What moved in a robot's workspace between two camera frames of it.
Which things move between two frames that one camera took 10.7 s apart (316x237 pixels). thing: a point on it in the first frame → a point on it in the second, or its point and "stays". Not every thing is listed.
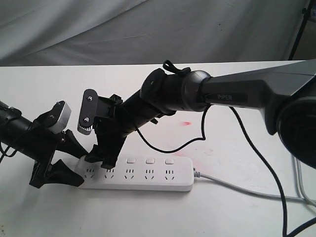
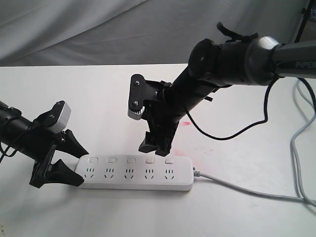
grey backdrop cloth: (35, 33) stays
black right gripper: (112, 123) → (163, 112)
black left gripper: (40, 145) stays
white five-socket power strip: (145, 174) stays
